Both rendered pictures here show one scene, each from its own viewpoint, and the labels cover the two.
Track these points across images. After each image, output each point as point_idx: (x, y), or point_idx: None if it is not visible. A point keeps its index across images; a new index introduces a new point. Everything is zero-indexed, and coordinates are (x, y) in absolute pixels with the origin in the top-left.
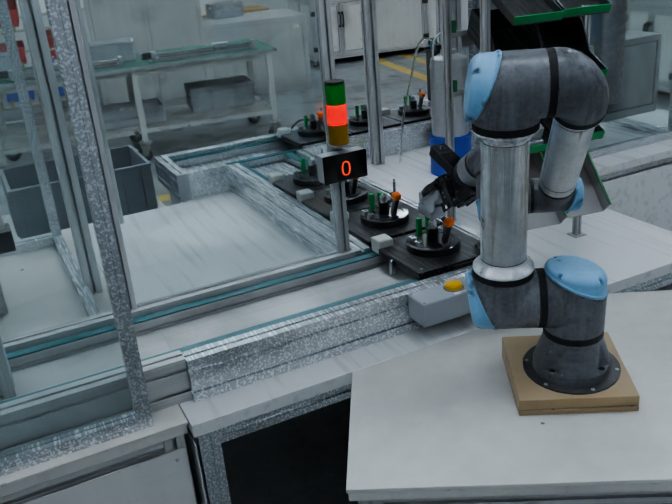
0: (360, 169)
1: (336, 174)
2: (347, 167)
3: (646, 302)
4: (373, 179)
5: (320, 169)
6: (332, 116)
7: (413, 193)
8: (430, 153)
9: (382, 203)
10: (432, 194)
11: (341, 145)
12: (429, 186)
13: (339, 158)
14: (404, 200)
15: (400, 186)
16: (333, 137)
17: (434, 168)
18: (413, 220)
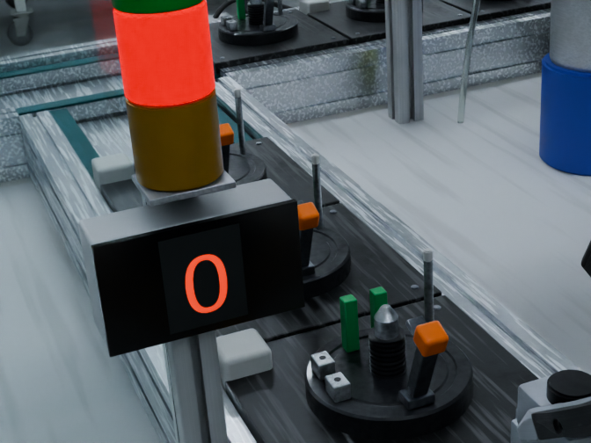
0: (272, 285)
1: (161, 310)
2: (212, 280)
3: None
4: (389, 168)
5: (92, 286)
6: (137, 62)
7: (491, 225)
8: (590, 264)
9: (382, 342)
10: (584, 440)
11: (182, 190)
12: (576, 420)
13: (173, 245)
14: (463, 290)
15: (456, 197)
16: (146, 154)
17: (550, 148)
18: (487, 405)
